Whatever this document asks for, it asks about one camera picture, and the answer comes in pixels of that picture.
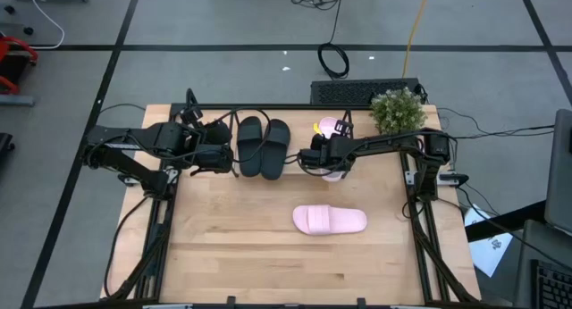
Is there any black metal wooden board shelf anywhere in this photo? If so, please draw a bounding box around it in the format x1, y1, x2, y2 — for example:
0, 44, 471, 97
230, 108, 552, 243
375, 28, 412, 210
228, 106, 358, 180

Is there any green potted plant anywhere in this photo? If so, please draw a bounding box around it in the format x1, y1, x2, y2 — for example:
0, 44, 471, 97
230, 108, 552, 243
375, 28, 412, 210
369, 88, 428, 136

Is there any black keyboard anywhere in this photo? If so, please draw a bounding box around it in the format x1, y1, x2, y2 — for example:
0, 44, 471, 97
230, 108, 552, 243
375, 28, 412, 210
530, 258, 572, 309
309, 78, 422, 106

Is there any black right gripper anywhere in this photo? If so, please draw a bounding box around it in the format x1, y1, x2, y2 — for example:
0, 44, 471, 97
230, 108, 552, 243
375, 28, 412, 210
298, 119, 357, 177

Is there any black hanging coiled cable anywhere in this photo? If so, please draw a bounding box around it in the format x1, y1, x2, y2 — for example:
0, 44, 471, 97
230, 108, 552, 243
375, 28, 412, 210
315, 0, 350, 81

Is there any grey metal cart foot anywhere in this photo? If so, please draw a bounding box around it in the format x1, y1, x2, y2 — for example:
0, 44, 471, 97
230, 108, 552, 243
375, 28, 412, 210
0, 94, 36, 107

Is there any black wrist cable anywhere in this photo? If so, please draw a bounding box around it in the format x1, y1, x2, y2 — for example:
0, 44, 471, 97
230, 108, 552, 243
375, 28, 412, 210
285, 128, 458, 179
213, 106, 273, 165

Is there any grey monitor back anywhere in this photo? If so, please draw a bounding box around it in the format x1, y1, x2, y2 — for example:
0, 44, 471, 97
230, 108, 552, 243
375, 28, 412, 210
543, 107, 572, 235

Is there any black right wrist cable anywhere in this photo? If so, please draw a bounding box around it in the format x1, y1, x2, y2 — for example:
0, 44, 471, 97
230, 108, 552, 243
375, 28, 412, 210
285, 128, 458, 179

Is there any black aluminium table frame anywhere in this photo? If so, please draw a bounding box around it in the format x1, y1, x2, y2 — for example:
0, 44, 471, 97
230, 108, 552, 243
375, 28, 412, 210
100, 88, 482, 304

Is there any red black cart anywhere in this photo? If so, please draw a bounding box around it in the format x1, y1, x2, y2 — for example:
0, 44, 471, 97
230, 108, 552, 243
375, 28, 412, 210
0, 35, 40, 96

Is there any thin black floor cable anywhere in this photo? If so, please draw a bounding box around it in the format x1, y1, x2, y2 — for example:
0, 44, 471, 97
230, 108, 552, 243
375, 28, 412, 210
90, 102, 147, 148
435, 106, 555, 140

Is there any white paper sheet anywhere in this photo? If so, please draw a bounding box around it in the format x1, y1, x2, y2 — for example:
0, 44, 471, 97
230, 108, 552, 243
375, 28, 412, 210
463, 204, 514, 278

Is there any white floor cable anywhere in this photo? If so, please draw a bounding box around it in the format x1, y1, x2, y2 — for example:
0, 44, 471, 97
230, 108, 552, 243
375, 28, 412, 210
25, 0, 66, 50

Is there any black rubber slide sandal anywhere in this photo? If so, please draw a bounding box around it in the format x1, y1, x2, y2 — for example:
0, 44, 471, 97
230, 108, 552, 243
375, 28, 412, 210
236, 115, 265, 178
260, 118, 292, 181

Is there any grey desk surface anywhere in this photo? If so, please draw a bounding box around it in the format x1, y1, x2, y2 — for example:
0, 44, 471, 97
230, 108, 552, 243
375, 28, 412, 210
512, 218, 572, 309

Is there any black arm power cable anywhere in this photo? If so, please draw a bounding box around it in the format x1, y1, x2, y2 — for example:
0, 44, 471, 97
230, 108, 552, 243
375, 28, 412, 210
103, 195, 151, 299

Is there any yellow hanging cable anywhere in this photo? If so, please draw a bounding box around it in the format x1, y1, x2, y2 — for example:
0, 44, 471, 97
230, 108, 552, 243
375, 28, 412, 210
400, 0, 433, 79

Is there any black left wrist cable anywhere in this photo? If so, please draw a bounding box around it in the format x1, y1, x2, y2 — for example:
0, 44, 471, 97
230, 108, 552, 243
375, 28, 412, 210
213, 106, 273, 165

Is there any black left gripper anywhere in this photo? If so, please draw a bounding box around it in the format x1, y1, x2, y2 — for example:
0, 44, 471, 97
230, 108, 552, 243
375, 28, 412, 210
181, 106, 235, 178

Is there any pink rubber slide sandal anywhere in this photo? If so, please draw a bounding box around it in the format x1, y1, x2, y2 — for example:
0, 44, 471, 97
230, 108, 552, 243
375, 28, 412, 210
291, 204, 368, 237
317, 116, 348, 183

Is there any black desk bar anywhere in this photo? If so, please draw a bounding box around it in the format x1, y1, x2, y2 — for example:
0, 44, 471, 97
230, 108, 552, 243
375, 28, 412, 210
464, 199, 547, 243

